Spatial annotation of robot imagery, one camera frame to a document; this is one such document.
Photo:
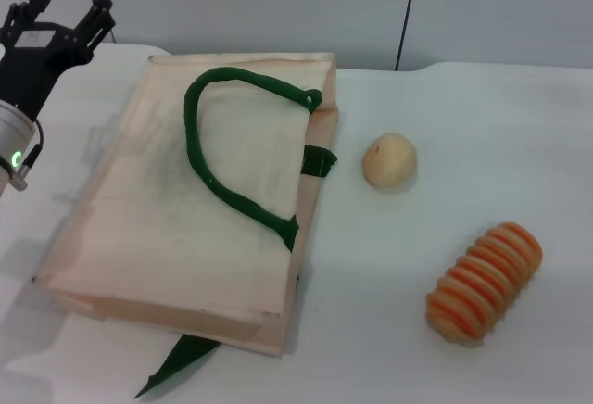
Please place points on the orange striped toy bread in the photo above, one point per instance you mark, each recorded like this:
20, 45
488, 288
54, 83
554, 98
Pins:
486, 279

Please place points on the beige toy potato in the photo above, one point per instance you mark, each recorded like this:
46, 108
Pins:
389, 160

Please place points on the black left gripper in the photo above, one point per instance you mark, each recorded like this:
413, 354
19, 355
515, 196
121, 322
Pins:
32, 61

